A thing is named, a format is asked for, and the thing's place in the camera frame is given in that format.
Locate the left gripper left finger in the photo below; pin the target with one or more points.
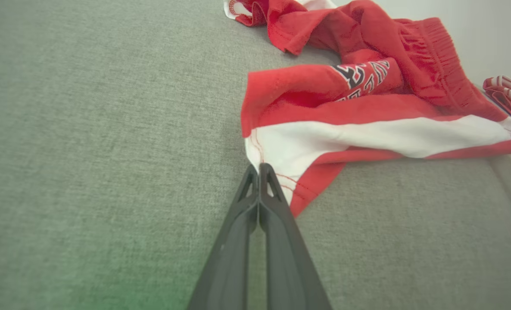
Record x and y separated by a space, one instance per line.
232 267

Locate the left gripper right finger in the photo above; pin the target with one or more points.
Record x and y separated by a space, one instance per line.
285 267

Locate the red shorts white panel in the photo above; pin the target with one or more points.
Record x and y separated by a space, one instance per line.
367 107

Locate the grey fabric sofa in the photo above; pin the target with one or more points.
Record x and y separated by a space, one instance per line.
109 150

